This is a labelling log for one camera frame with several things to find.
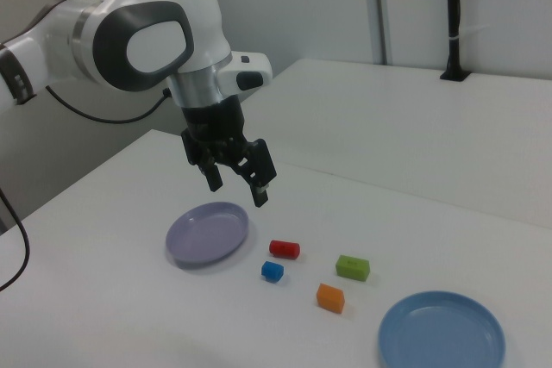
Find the purple plate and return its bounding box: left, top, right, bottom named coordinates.
left=165, top=201, right=251, bottom=270

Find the orange rectangular block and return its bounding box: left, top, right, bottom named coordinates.
left=316, top=283, right=347, bottom=315

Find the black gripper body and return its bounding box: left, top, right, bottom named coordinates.
left=179, top=96, right=248, bottom=159

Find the small blue block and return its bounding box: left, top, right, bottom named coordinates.
left=260, top=260, right=285, bottom=284

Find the green rectangular block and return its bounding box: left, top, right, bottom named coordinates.
left=335, top=254, right=371, bottom=283

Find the blue plate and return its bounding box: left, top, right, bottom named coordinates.
left=377, top=290, right=506, bottom=368

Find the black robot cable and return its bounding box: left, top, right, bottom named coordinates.
left=0, top=84, right=170, bottom=292

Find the black camera pole with base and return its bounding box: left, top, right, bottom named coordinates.
left=439, top=0, right=471, bottom=83

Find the red cylinder block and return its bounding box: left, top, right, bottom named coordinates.
left=268, top=239, right=302, bottom=260

